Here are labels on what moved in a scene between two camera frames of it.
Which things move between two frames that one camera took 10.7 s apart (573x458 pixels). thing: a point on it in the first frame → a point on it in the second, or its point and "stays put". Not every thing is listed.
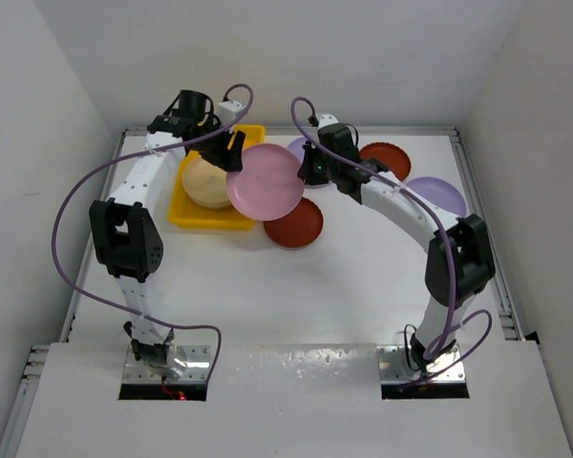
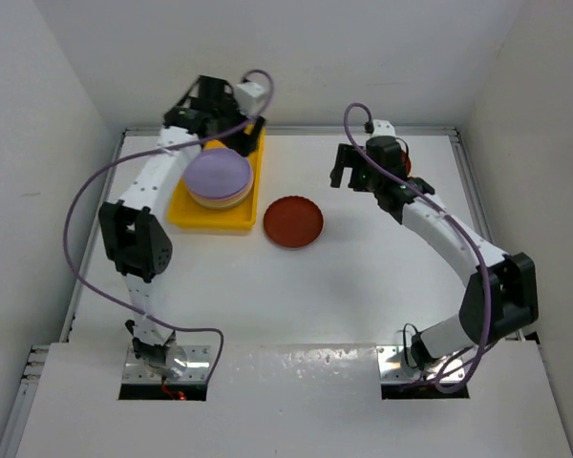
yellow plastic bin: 184,213 stays put
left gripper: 229,159 → 244,143
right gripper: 307,171 → 337,172
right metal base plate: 391,370 stays put
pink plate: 268,186 → 220,203
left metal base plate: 198,368 stays put
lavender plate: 296,146 → 219,183
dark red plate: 301,228 stays put
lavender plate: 439,192 → 218,176
